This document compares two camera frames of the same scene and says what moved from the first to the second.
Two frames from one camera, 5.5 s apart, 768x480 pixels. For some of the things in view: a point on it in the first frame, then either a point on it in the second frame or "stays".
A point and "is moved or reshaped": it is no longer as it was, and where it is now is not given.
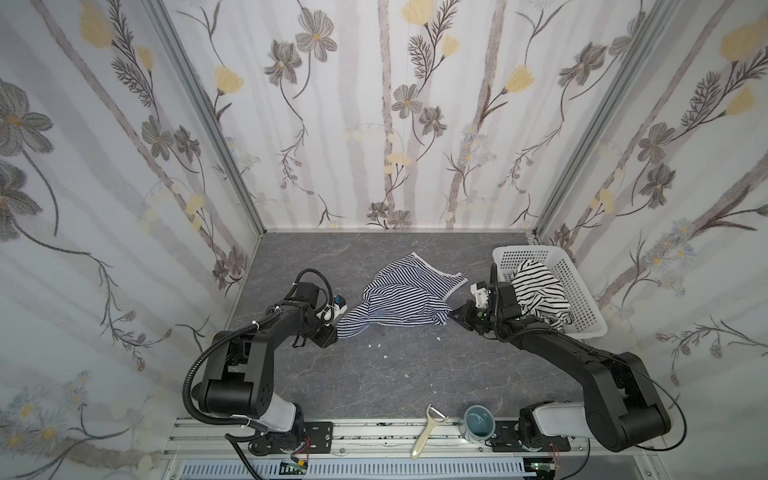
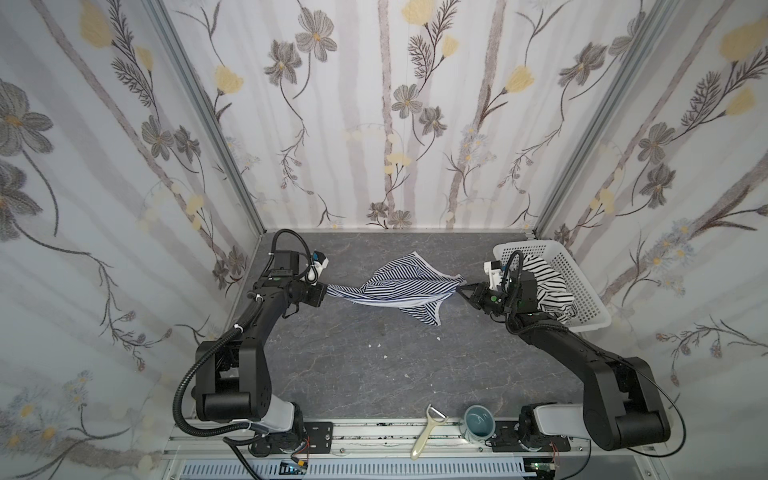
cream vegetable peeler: x=418 y=447 stays
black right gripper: x=469 y=315 → x=483 y=297
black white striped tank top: x=539 y=292 stays
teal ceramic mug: x=477 y=423 stays
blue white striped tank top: x=408 y=291 is moved or reshaped
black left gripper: x=327 y=333 → x=318 y=293
